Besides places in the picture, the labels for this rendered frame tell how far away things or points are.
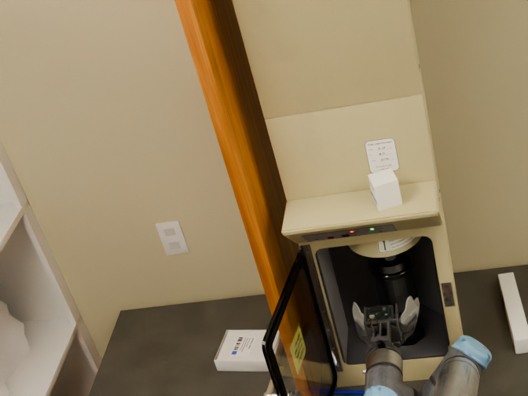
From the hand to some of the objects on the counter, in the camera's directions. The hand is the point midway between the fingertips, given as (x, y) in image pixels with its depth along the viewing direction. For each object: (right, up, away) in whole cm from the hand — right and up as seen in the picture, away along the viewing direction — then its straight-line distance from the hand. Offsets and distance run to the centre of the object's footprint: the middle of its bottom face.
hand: (386, 304), depth 199 cm
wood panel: (-14, -16, +35) cm, 40 cm away
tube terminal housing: (+8, -14, +27) cm, 32 cm away
